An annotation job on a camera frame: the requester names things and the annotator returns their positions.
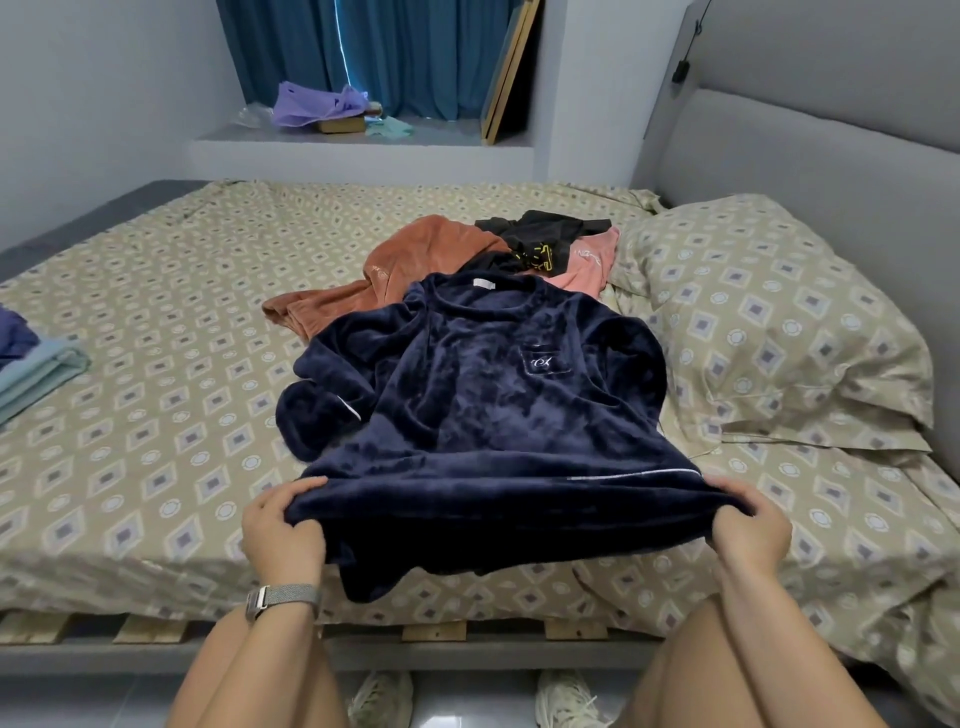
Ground blue curtain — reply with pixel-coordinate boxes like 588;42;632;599
216;0;519;122

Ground person's left hand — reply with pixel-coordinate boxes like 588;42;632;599
240;475;332;590

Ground person's right hand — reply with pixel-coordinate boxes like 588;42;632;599
702;474;794;584

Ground leaning wooden picture frames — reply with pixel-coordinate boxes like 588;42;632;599
480;0;545;146

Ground black cable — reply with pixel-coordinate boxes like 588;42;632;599
670;0;710;86

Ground navy velvet garment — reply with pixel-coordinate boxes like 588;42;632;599
274;270;752;605

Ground teal small item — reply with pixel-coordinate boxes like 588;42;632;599
363;115;417;143

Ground rust brown garment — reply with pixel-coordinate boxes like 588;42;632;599
262;214;515;344

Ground white shoe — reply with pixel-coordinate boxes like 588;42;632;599
346;669;417;728
535;669;609;728

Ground grey band wristwatch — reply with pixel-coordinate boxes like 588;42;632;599
244;582;324;624

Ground person's left leg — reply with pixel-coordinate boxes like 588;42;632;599
165;607;350;728

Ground patterned beige pillow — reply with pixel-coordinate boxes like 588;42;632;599
612;192;938;455

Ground grey upholstered headboard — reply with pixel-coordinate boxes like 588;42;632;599
633;0;960;482

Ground light blue fleece pajama pants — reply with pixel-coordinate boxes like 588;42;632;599
0;336;92;429

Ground purple-blue garment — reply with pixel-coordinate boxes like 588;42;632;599
0;306;41;369

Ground purple cloth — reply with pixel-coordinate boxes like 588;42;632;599
270;81;374;131

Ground pink shirt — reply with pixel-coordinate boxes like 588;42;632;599
540;225;621;302

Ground person's right forearm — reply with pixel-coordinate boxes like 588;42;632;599
717;567;890;728

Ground black garment yellow print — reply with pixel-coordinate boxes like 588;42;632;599
457;208;614;279

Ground person's left forearm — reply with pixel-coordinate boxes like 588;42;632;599
210;597;324;728

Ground bed with patterned beige sheet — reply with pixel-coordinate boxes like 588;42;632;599
0;0;960;722

